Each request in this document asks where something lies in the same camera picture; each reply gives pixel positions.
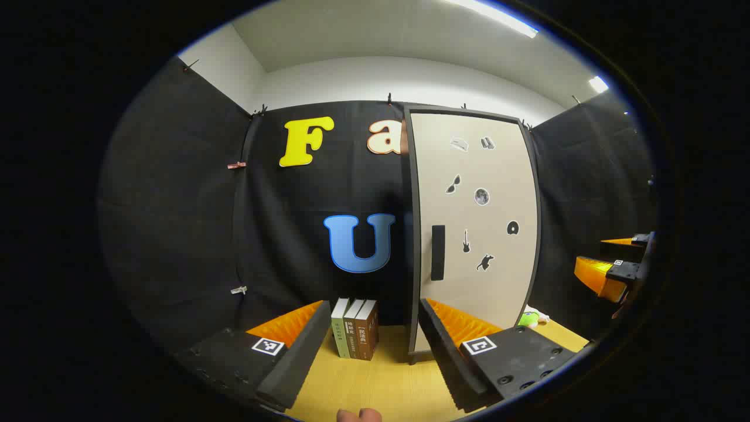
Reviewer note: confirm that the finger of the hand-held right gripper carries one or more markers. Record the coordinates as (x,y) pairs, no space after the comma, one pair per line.
(621,241)
(597,278)

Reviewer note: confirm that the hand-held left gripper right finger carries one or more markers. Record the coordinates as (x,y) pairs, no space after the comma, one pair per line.
(451,363)

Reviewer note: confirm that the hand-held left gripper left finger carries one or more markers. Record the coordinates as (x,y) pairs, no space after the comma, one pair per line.
(296,363)

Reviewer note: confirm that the beige cabinet door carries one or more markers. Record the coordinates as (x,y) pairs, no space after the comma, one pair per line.
(486,293)

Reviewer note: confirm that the green book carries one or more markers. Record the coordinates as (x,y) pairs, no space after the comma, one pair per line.
(340,334)

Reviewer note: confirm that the dark brown book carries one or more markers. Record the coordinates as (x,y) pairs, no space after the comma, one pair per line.
(353,337)

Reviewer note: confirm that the green and white plush toy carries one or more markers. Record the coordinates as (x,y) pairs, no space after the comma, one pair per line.
(529,319)

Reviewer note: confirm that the white clip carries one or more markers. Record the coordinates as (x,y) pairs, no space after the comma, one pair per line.
(238,289)

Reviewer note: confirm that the small ceiling light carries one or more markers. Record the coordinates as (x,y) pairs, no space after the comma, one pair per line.
(598,84)

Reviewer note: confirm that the black backdrop cloth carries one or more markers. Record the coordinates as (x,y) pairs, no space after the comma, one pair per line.
(176,205)

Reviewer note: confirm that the red clip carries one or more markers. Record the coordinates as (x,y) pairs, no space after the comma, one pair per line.
(237,166)

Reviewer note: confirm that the long ceiling light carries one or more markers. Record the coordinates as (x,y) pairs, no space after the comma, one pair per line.
(498,17)

